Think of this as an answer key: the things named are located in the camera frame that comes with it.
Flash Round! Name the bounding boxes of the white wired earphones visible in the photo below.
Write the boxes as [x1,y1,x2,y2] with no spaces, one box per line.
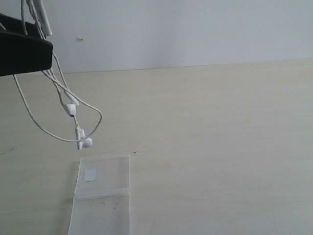
[13,0,103,150]

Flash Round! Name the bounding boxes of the clear plastic storage box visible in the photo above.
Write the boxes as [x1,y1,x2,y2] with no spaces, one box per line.
[68,153,132,235]

